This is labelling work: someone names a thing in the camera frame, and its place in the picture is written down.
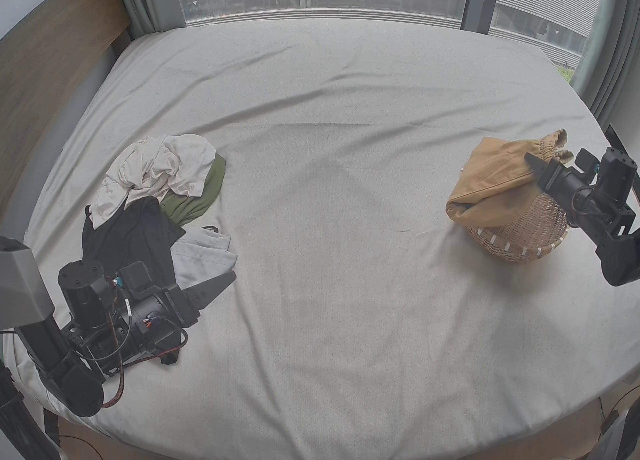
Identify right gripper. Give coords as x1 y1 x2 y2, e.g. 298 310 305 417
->
537 160 583 203

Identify pale grey garment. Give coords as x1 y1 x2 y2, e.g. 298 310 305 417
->
170 225 238 294

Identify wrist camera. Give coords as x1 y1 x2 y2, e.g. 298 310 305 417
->
575 148 601 173
116 262 173 295

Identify round woven basket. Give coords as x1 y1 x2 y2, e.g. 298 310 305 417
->
467 193 572 264

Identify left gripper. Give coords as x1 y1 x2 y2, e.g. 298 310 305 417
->
125 282 202 349

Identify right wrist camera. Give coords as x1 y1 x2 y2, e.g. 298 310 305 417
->
575 148 601 173

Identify black garment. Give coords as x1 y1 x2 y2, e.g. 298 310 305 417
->
81 196 187 299

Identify white garment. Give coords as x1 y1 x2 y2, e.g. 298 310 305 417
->
90 134 217 229

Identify tan shorts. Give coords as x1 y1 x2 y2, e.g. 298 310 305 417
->
445 129 568 228

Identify green garment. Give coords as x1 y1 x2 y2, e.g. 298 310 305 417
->
159 155 227 227

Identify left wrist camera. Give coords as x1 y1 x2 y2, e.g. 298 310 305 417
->
116 262 173 295

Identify bed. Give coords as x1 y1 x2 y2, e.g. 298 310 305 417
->
0 0 640 460

